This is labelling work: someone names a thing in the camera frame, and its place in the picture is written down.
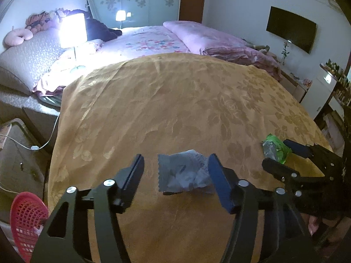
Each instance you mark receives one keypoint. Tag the green wrapper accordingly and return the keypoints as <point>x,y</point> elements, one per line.
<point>277,148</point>

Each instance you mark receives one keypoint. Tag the shelf with bottles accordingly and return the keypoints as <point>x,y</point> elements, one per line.
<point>342,87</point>

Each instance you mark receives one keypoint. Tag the white low dresser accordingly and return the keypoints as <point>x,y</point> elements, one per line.
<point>297,87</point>

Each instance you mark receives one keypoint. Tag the golden floral bedspread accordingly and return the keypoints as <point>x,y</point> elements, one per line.
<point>164,109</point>

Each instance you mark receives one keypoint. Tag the black wall television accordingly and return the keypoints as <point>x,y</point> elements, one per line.
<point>293,28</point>

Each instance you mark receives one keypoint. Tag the white table lamp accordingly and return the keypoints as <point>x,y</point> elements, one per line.
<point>72,30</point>

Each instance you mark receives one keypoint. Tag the pink plastic basket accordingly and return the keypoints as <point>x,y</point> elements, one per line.
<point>24,219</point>

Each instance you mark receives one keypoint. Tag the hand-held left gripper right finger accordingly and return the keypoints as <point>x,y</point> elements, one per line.
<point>219,186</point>

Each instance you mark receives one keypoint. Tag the grey upholstered nightstand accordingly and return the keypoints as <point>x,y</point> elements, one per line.
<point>16,175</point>

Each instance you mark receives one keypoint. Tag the grey wrapper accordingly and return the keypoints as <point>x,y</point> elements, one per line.
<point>183,172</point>

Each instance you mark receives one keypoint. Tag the dark clothing pile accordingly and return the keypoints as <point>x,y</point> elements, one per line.
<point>98,28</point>

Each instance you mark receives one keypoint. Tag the pink ruffled pillow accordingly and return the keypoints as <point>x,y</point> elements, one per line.
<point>93,45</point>

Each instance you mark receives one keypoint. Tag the pink neck pillow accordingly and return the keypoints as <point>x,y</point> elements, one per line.
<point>16,38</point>

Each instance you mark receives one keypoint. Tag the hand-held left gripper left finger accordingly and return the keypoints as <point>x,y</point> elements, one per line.
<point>137,169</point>

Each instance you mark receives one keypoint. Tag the brown wooden door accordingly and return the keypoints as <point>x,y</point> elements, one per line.
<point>192,0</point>

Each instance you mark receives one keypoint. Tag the pink quilt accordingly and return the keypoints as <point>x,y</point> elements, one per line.
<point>219,41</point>

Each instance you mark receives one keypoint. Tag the grey upholstered bed frame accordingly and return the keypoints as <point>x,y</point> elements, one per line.
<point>41,120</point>

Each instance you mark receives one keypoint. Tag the white tall cabinet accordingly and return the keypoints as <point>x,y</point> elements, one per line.
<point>325,93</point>

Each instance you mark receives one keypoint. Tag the floral pink bedsheet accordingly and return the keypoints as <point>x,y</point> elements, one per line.
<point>142,41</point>

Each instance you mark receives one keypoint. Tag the grey headboard cushion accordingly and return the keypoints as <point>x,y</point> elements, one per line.
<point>27,57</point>

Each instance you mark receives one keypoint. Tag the small bedside lamp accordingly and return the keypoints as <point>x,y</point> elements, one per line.
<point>120,15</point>

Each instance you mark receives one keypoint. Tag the rose in vase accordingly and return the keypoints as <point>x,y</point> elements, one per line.
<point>285,52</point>

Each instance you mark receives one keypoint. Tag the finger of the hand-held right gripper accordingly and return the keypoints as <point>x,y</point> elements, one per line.
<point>277,168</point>
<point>297,148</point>

